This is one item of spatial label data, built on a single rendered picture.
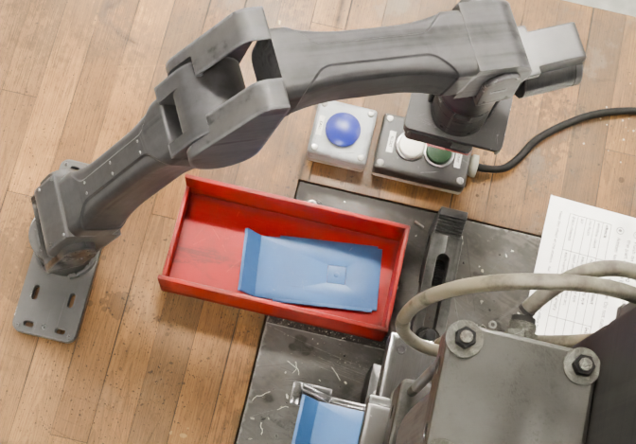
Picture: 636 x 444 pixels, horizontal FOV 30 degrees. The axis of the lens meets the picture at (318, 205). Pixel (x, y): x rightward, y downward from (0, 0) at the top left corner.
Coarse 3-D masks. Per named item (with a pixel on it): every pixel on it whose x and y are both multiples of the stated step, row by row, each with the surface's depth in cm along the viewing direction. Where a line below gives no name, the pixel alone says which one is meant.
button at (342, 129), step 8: (328, 120) 134; (336, 120) 134; (344, 120) 134; (352, 120) 134; (328, 128) 133; (336, 128) 133; (344, 128) 133; (352, 128) 133; (360, 128) 134; (328, 136) 133; (336, 136) 133; (344, 136) 133; (352, 136) 133; (336, 144) 133; (344, 144) 133
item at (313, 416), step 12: (300, 408) 117; (312, 408) 118; (324, 408) 119; (336, 408) 119; (348, 408) 119; (300, 420) 116; (312, 420) 118; (324, 420) 119; (336, 420) 119; (348, 420) 119; (360, 420) 119; (300, 432) 116; (312, 432) 119; (324, 432) 119; (336, 432) 119; (348, 432) 119
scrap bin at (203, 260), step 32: (192, 192) 133; (224, 192) 130; (256, 192) 128; (192, 224) 133; (224, 224) 133; (256, 224) 133; (288, 224) 133; (320, 224) 133; (352, 224) 131; (384, 224) 128; (192, 256) 132; (224, 256) 132; (384, 256) 133; (192, 288) 126; (224, 288) 131; (384, 288) 132; (320, 320) 127; (352, 320) 125; (384, 320) 127
